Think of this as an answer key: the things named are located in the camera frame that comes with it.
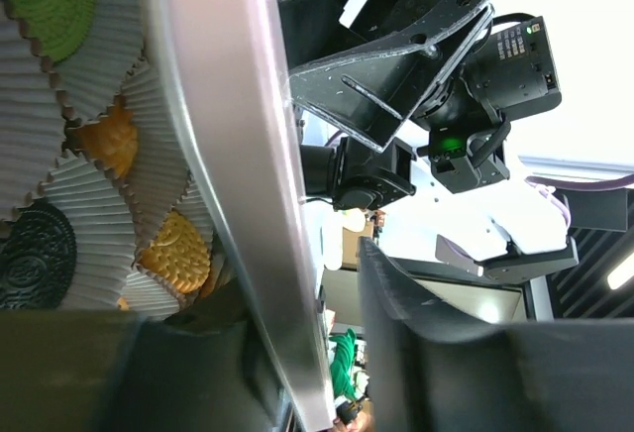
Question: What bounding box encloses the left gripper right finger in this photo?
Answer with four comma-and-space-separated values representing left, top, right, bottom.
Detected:
358, 240, 633, 431

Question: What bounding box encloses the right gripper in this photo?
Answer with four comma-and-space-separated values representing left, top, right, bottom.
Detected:
276, 0, 562, 209

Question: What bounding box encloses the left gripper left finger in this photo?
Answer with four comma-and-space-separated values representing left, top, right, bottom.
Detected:
1, 281, 291, 431

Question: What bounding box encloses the black sandwich cookie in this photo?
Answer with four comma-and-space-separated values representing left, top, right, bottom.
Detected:
1, 200, 77, 309

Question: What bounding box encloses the silver tin lid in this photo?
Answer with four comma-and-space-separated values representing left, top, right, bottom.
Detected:
143, 0, 335, 431

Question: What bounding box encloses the orange swirl cookie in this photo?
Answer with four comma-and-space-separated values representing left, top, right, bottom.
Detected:
74, 102, 139, 178

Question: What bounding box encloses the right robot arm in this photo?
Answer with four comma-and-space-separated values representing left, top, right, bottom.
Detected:
276, 0, 578, 279

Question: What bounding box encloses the pink cookie tin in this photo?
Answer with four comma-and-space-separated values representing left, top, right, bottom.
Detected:
1, 0, 224, 319

